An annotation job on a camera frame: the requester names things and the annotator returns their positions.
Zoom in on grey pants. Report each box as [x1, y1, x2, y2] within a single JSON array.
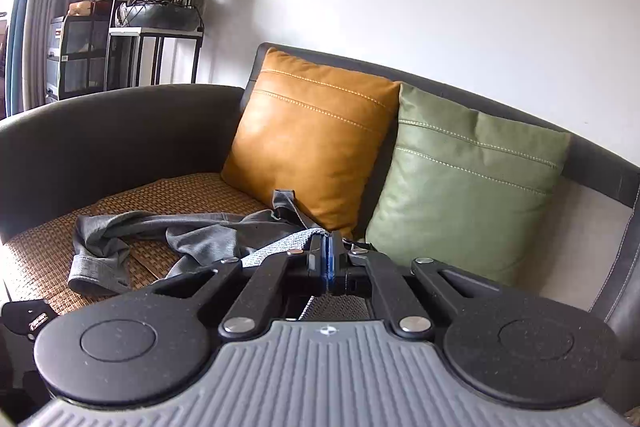
[[67, 189, 373, 323]]

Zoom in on orange leather cushion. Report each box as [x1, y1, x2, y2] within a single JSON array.
[[220, 47, 403, 238]]

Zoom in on dark grey leather cushion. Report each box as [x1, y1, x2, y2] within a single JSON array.
[[587, 202, 640, 360]]

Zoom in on dark grey sofa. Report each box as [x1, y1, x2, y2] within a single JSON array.
[[0, 42, 640, 408]]

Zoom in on brown woven seat mat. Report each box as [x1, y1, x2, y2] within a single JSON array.
[[0, 172, 281, 303]]

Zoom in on green leather cushion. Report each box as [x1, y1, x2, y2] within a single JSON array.
[[365, 82, 572, 288]]

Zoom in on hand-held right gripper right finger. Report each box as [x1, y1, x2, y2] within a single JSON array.
[[329, 232, 501, 338]]

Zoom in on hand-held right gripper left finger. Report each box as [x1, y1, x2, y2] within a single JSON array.
[[150, 232, 330, 335]]

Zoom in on black drawer cabinet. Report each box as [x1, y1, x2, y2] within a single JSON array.
[[45, 14, 113, 102]]

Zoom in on black metal side rack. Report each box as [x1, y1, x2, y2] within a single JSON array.
[[107, 0, 205, 88]]

